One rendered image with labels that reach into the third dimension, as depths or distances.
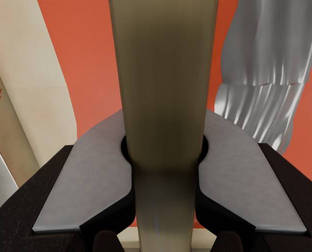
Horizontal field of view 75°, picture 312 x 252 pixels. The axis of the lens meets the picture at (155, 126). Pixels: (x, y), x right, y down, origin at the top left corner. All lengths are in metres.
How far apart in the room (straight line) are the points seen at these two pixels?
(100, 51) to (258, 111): 0.14
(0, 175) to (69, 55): 0.13
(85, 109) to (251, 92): 0.14
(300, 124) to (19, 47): 0.25
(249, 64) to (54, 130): 0.18
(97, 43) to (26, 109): 0.09
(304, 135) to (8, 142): 0.27
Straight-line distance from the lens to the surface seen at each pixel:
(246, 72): 0.18
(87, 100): 0.19
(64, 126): 0.21
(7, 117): 0.22
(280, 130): 0.22
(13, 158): 0.23
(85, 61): 0.18
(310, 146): 0.25
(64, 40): 0.18
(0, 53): 0.21
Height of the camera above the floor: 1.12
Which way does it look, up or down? 59 degrees down
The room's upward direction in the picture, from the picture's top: 177 degrees counter-clockwise
